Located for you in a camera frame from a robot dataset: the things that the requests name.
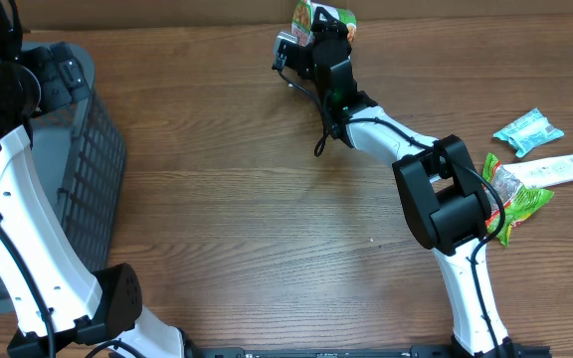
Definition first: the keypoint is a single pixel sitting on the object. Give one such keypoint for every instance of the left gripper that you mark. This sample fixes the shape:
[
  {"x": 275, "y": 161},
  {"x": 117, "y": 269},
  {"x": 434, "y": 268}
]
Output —
[{"x": 64, "y": 77}]

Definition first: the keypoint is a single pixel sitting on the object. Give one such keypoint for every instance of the teal snack packet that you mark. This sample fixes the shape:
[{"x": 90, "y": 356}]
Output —
[{"x": 528, "y": 132}]

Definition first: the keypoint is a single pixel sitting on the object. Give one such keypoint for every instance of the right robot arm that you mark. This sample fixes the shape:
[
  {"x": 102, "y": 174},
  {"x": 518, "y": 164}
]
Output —
[{"x": 445, "y": 201}]

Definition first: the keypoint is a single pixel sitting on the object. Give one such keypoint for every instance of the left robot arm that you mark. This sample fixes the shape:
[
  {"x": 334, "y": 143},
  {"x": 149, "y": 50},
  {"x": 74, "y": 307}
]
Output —
[{"x": 57, "y": 300}]

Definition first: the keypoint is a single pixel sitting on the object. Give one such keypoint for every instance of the instant noodle cup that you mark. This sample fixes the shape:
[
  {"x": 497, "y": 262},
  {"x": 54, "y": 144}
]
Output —
[{"x": 302, "y": 18}]

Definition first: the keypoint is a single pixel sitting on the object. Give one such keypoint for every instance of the white conditioner tube gold cap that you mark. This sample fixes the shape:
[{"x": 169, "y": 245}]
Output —
[{"x": 543, "y": 173}]

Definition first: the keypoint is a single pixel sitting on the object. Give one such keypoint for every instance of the green snack bag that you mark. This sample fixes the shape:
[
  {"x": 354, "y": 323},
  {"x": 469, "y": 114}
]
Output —
[{"x": 519, "y": 202}]

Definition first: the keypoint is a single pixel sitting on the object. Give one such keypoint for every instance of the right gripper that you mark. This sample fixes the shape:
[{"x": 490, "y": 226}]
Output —
[{"x": 332, "y": 25}]

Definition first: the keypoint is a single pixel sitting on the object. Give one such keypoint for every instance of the grey plastic shopping basket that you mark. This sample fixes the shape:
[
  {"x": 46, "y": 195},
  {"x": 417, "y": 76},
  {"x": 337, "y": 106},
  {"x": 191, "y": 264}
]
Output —
[{"x": 79, "y": 157}]

